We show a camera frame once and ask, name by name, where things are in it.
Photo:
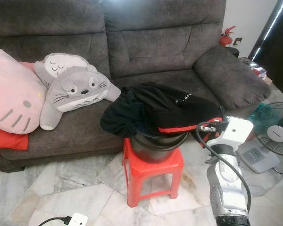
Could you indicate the black red-trimmed garment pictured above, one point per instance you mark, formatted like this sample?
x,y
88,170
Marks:
x,y
165,108

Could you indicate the green floor fan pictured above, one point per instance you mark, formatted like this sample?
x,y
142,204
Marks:
x,y
273,127

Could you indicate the black round laundry basket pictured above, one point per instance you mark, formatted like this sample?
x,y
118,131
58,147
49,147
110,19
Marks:
x,y
155,146

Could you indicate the black round bin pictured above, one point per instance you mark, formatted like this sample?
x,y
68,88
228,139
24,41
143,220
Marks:
x,y
233,51

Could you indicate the red plastic stool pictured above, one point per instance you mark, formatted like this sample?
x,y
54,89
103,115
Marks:
x,y
151,174

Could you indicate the red fire extinguisher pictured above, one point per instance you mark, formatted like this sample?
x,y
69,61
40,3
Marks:
x,y
226,37

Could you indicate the dark navy garment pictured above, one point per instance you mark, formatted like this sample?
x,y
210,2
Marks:
x,y
118,122

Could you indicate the dark grey sofa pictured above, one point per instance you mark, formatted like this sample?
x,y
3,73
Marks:
x,y
155,47

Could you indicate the dark door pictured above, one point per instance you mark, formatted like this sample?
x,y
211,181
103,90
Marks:
x,y
278,47

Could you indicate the grey open-eyed totoro plush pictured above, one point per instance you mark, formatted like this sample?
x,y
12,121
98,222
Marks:
x,y
75,94

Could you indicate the grey sleeping totoro plush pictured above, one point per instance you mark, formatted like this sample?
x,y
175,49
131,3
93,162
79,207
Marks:
x,y
61,63

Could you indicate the pink cat face cushion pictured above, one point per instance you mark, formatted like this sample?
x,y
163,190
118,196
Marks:
x,y
12,94

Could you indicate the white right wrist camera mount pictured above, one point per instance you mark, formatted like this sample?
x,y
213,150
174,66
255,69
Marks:
x,y
236,132

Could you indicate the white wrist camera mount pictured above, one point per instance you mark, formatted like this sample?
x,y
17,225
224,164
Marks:
x,y
78,220
236,132

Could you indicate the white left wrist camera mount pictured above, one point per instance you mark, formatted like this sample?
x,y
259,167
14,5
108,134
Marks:
x,y
78,220

